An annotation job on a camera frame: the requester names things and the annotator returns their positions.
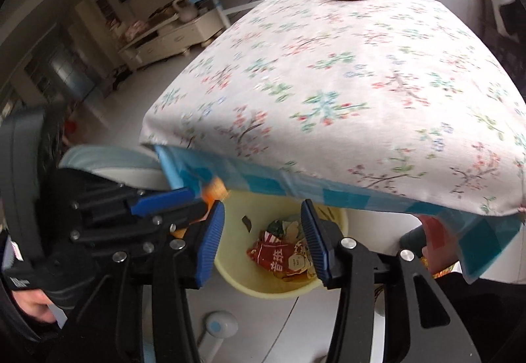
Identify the cream television stand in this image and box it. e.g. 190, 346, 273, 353
118, 12, 225, 70

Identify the yellow plastic basin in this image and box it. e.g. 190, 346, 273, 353
213, 190, 349, 299

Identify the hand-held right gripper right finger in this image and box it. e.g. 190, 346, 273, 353
300, 199, 482, 363

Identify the red snack wrapper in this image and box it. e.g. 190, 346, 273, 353
246, 230, 318, 280

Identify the person's left hand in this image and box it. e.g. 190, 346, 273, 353
10, 287, 58, 324

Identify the floral tablecloth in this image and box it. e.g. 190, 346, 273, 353
140, 0, 526, 218

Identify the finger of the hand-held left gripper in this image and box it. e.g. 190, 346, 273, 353
72, 182, 196, 224
70, 201, 208, 256

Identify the pink kettlebell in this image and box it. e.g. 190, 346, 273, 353
172, 0, 196, 23

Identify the clear plastic bag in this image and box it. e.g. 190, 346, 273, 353
283, 217, 308, 244

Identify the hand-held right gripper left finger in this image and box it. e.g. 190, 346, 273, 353
72, 201, 227, 363

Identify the small curved orange peel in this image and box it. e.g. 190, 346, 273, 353
172, 178, 227, 241

